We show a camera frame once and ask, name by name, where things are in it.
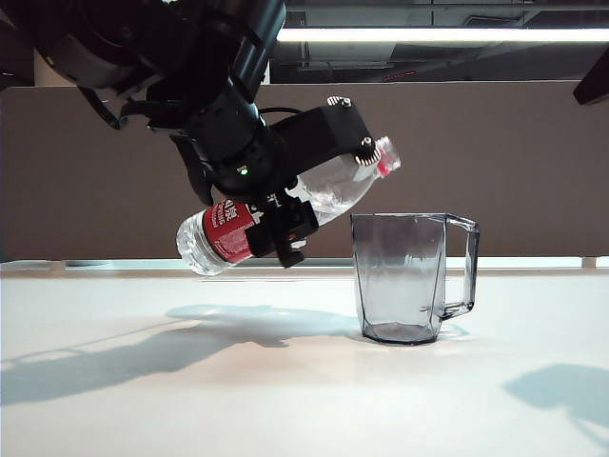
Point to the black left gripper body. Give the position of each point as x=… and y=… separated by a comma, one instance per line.
x=323, y=133

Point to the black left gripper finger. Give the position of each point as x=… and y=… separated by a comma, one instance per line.
x=280, y=228

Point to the clear red-label water bottle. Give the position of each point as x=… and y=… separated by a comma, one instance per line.
x=328, y=190

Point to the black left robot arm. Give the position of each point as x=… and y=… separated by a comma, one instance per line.
x=143, y=47

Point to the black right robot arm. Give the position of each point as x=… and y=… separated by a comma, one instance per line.
x=595, y=85

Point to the long ceiling light strip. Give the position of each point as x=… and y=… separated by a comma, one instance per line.
x=428, y=35

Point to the brown desk partition panel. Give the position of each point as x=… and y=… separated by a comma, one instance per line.
x=476, y=157

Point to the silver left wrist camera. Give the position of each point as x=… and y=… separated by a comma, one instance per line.
x=366, y=152

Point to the white partition support post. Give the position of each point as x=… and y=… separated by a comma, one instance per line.
x=590, y=263

